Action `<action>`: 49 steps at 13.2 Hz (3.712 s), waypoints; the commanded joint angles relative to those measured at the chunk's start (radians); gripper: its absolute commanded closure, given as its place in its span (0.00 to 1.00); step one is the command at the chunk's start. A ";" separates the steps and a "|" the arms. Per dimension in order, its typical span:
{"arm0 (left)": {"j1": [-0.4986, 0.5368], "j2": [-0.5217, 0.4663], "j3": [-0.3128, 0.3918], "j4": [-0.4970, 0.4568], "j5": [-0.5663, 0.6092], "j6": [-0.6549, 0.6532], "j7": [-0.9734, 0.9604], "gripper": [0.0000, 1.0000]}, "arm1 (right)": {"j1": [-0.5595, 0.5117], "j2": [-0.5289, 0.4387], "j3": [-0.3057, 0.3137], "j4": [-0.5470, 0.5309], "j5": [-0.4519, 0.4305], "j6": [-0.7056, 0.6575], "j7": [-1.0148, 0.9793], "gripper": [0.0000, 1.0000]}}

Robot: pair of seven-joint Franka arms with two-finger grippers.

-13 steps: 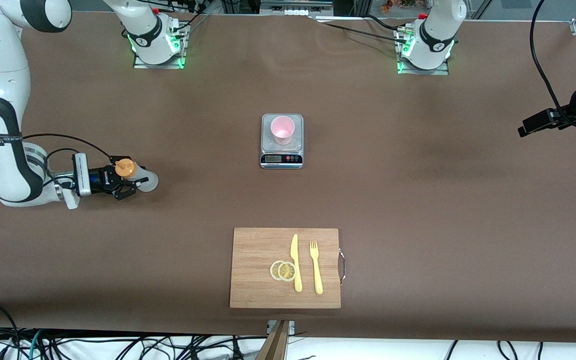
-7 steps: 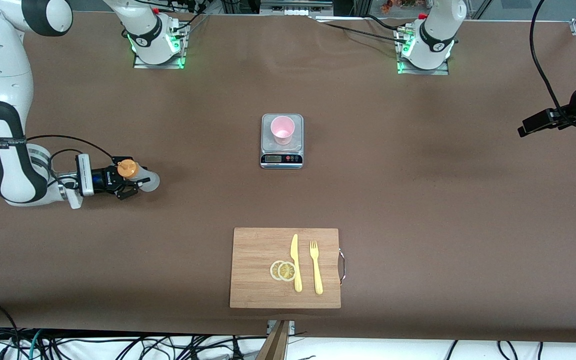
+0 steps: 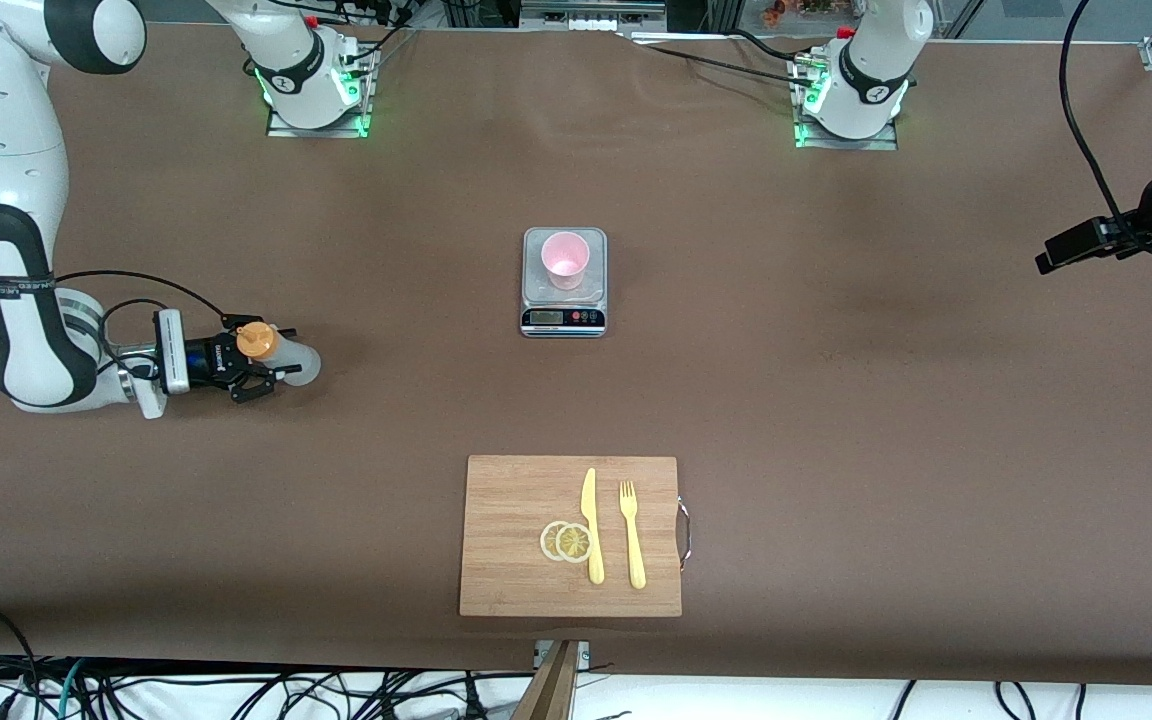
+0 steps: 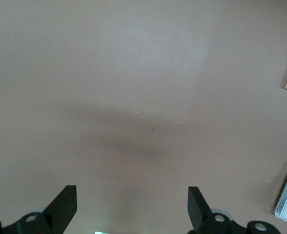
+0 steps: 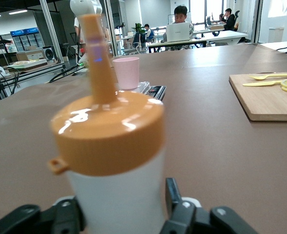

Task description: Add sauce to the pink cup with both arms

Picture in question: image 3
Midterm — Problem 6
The orange-capped translucent bottle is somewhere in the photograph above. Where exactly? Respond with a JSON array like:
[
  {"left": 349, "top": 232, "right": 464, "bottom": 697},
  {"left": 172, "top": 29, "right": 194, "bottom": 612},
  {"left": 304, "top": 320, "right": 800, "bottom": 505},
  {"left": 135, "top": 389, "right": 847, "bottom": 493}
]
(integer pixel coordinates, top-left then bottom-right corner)
[{"left": 236, "top": 320, "right": 322, "bottom": 389}]

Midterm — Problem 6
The pink plastic cup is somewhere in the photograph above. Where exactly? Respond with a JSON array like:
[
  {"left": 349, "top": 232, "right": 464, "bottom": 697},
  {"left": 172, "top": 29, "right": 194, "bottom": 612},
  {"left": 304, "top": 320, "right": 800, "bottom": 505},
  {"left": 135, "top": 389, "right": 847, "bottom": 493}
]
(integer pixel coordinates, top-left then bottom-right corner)
[{"left": 541, "top": 230, "right": 592, "bottom": 292}]

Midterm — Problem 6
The brown table cover sheet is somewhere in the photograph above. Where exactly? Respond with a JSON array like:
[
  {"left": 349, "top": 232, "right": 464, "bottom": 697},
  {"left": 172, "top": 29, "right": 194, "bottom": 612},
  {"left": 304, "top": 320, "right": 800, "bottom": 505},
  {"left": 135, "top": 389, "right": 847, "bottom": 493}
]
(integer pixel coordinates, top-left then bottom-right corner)
[{"left": 0, "top": 18, "right": 1152, "bottom": 691}]

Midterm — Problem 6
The wooden cutting board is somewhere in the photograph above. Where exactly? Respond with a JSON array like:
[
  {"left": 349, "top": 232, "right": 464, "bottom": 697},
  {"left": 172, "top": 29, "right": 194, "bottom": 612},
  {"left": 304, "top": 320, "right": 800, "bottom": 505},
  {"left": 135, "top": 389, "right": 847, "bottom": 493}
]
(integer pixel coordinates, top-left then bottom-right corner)
[{"left": 459, "top": 455, "right": 693, "bottom": 618}]

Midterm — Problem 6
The silver digital kitchen scale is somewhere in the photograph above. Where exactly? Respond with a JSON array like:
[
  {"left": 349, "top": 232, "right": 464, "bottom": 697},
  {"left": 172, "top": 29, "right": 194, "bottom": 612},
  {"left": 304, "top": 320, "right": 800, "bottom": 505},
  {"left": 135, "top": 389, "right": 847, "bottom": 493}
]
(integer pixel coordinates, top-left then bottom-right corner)
[{"left": 520, "top": 227, "right": 608, "bottom": 339}]

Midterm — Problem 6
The yellow plastic knife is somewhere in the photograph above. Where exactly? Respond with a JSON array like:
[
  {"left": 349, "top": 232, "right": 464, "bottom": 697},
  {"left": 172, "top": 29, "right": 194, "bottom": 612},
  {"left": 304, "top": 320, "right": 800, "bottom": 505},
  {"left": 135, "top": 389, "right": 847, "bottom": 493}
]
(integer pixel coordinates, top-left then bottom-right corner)
[{"left": 580, "top": 467, "right": 605, "bottom": 586}]

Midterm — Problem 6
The orange flower decoration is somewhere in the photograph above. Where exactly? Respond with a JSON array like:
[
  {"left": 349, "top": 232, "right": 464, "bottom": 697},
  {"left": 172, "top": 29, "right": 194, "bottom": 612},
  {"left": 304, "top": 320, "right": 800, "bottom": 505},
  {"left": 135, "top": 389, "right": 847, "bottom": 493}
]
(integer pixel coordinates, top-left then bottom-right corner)
[{"left": 761, "top": 0, "right": 837, "bottom": 29}]

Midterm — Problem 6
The yellow plastic fork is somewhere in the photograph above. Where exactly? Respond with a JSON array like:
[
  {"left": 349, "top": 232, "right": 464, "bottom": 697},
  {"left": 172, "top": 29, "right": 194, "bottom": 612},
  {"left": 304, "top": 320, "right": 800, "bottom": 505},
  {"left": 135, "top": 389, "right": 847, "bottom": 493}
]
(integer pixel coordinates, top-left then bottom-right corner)
[{"left": 619, "top": 480, "right": 647, "bottom": 590}]

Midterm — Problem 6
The wooden beam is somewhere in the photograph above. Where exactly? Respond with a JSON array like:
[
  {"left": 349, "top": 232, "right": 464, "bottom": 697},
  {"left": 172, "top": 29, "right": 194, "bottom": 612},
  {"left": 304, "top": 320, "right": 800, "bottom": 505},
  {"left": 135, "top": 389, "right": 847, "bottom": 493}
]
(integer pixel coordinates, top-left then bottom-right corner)
[{"left": 511, "top": 640, "right": 579, "bottom": 720}]

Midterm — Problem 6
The right arm black hanging cable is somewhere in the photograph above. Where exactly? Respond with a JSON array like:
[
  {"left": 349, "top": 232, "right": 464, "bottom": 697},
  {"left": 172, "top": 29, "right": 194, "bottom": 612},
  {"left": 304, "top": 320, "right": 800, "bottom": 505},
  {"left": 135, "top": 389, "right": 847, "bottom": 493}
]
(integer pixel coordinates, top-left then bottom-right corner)
[{"left": 0, "top": 270, "right": 229, "bottom": 401}]

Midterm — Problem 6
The arm black hanging cable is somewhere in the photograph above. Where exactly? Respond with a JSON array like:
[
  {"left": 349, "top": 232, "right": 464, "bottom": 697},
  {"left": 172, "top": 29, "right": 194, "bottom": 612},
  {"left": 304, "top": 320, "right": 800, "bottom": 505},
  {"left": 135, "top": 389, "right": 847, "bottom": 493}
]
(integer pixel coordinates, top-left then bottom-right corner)
[
  {"left": 1058, "top": 0, "right": 1152, "bottom": 261},
  {"left": 0, "top": 270, "right": 229, "bottom": 401}
]

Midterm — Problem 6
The left arm black hanging cable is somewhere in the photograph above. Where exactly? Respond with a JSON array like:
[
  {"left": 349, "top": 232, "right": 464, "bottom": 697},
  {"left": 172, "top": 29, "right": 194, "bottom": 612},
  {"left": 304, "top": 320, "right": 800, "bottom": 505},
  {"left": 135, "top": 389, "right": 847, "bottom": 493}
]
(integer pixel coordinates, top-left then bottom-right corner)
[{"left": 1058, "top": 0, "right": 1152, "bottom": 261}]

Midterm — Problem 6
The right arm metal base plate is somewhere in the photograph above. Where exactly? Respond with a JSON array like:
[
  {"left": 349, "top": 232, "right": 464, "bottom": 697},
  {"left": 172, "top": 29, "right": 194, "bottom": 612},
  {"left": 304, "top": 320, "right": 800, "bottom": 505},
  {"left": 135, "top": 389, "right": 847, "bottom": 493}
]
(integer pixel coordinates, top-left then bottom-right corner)
[{"left": 266, "top": 40, "right": 377, "bottom": 139}]

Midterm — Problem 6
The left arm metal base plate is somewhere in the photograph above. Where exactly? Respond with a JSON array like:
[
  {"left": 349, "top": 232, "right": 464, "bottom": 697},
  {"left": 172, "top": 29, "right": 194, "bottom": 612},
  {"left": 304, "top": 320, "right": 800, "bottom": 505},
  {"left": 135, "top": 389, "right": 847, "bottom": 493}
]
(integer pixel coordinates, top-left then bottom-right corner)
[{"left": 793, "top": 55, "right": 900, "bottom": 151}]

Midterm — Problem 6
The teal cable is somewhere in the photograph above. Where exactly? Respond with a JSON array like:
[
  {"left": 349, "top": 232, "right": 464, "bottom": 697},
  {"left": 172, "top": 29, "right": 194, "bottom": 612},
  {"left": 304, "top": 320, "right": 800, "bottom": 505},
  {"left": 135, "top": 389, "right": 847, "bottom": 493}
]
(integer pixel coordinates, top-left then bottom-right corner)
[{"left": 54, "top": 658, "right": 87, "bottom": 720}]

